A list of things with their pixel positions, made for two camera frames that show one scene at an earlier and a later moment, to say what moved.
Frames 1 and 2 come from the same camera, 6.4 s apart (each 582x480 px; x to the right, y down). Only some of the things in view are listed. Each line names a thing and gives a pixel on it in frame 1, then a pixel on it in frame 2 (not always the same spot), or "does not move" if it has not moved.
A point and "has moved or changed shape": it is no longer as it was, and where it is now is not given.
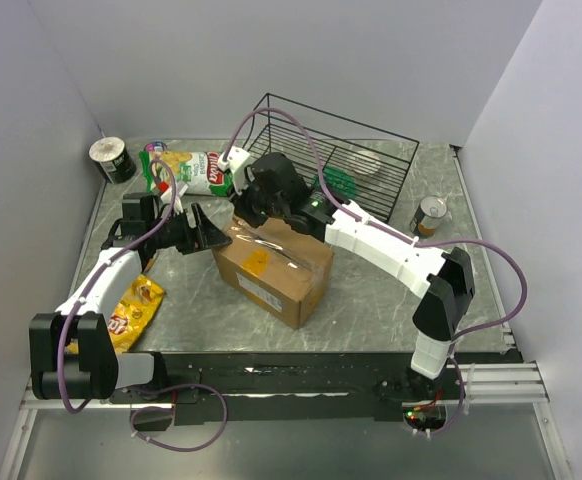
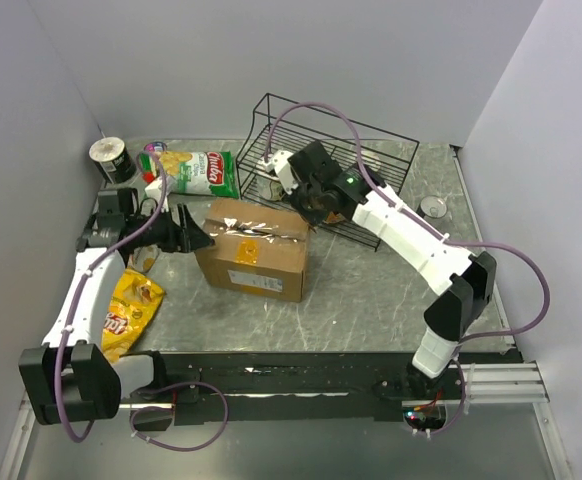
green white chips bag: x=197 y=170 does not move
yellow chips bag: x=132 y=317 does not move
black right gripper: x=240 y=204 to x=316 y=218
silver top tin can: x=425 y=220 does not move
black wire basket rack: x=363 y=164 does not move
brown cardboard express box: x=275 y=267 has moved or changed shape
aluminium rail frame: x=496 y=383 does not move
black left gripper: x=207 y=235 to x=184 y=237
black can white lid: x=112 y=159 does not move
